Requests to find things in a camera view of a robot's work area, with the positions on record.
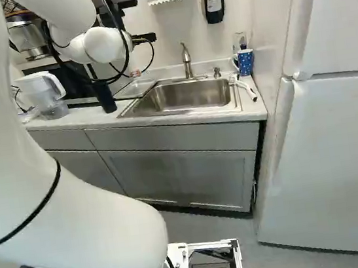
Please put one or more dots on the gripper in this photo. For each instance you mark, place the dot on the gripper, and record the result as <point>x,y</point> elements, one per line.
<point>143,39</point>

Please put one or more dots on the white fridge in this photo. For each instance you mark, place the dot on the white fridge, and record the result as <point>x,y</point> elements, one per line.
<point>331,137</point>

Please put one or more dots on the blue dotted cup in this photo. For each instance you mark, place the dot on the blue dotted cup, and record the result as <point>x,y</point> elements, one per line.
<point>246,64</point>

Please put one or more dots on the steel tap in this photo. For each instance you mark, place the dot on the steel tap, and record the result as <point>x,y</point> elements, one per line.
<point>187,63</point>

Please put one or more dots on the white water filter pitcher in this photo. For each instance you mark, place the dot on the white water filter pitcher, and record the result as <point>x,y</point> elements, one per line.
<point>39,89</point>

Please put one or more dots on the steel sink knob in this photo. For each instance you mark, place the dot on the steel sink knob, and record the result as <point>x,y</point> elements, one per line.
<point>216,72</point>

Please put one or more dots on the steel sink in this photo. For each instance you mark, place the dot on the steel sink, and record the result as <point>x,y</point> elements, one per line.
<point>187,95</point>

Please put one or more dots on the glass kettle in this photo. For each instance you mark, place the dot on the glass kettle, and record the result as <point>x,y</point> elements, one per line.
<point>26,38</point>

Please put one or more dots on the white dish brush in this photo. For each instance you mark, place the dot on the white dish brush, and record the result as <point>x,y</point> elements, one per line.
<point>242,84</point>

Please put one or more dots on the grey kitchen counter with cabinets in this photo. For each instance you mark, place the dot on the grey kitchen counter with cabinets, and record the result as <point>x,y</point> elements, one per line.
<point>174,148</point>

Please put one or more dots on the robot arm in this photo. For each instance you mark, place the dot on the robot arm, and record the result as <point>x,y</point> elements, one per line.
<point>0,131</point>

